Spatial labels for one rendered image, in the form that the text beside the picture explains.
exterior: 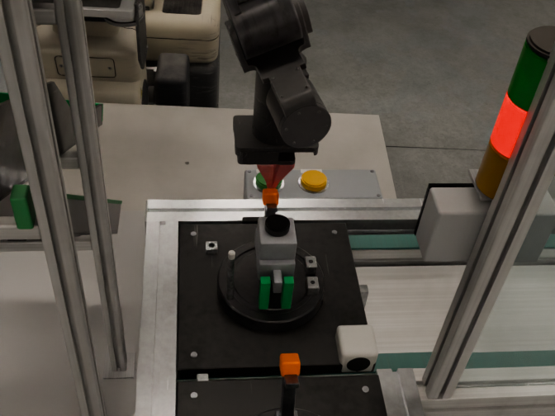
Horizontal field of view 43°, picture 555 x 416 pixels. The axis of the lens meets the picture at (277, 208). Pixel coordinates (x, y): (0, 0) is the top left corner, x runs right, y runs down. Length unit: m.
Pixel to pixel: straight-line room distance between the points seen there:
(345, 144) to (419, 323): 0.46
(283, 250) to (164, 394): 0.22
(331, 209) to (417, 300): 0.18
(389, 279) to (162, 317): 0.34
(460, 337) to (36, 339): 0.57
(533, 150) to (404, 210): 0.50
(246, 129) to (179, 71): 0.84
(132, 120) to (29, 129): 0.90
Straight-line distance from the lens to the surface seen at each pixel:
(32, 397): 1.00
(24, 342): 1.05
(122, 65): 1.55
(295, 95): 0.75
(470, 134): 2.94
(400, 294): 1.04
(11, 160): 0.60
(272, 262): 0.86
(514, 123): 0.63
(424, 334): 1.00
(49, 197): 0.53
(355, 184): 1.12
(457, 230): 0.71
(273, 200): 0.92
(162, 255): 1.00
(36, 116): 0.48
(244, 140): 0.87
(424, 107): 3.02
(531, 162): 0.62
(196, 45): 1.81
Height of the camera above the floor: 1.70
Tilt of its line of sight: 44 degrees down
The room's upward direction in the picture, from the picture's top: 6 degrees clockwise
